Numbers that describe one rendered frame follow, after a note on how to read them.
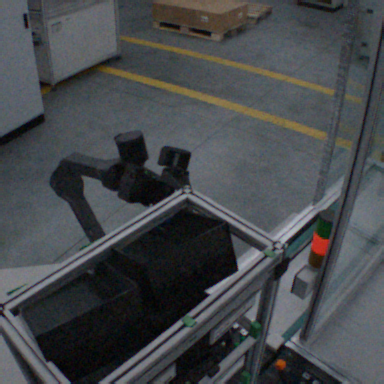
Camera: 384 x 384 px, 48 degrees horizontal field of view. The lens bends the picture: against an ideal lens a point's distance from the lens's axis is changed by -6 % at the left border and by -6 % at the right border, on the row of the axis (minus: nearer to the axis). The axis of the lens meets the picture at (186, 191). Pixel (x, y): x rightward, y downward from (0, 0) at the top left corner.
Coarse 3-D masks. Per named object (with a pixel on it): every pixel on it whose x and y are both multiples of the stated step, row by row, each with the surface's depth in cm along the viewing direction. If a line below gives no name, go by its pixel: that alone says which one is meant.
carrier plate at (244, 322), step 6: (246, 318) 132; (240, 324) 130; (246, 324) 130; (246, 330) 129; (264, 354) 122; (270, 354) 122; (246, 360) 120; (264, 360) 120; (246, 366) 119; (240, 372) 117; (234, 378) 116
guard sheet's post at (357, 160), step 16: (368, 80) 78; (368, 96) 80; (368, 112) 81; (368, 128) 82; (352, 144) 87; (368, 144) 86; (352, 160) 89; (352, 176) 91; (352, 192) 92; (352, 208) 96; (336, 224) 99; (336, 240) 101; (336, 256) 105; (320, 272) 110; (320, 288) 112; (320, 304) 116; (304, 320) 122; (304, 336) 126
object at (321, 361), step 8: (288, 344) 125; (296, 344) 126; (304, 344) 125; (280, 352) 125; (304, 352) 123; (312, 352) 123; (312, 360) 121; (320, 360) 121; (328, 360) 120; (328, 368) 118; (336, 368) 118; (336, 376) 116; (344, 376) 116; (352, 376) 116
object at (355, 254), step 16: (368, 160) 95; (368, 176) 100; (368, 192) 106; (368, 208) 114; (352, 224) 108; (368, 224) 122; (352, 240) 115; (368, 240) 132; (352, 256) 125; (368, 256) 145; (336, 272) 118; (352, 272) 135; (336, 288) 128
